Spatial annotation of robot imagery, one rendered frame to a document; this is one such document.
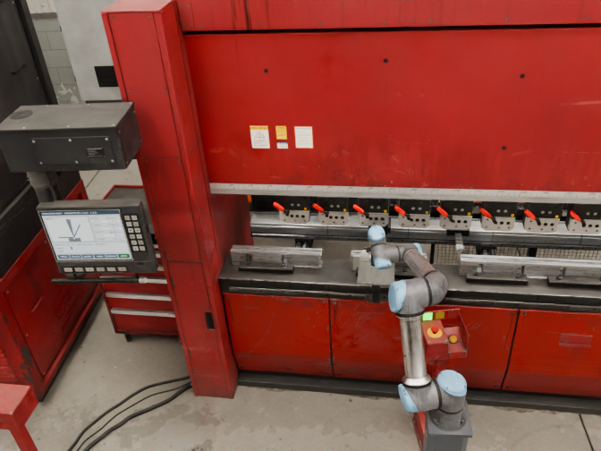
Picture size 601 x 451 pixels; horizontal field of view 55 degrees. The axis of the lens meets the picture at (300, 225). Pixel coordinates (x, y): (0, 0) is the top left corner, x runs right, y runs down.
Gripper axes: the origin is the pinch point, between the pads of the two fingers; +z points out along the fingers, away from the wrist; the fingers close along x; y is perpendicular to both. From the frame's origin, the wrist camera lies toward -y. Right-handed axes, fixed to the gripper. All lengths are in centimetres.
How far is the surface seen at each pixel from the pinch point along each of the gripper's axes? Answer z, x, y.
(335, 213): -11.1, 21.1, 17.7
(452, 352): 7, -38, -45
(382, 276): -3.4, -3.0, -11.6
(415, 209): -13.5, -17.9, 20.0
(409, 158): -35, -14, 38
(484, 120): -49, -45, 50
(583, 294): 11, -101, -13
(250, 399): 72, 75, -77
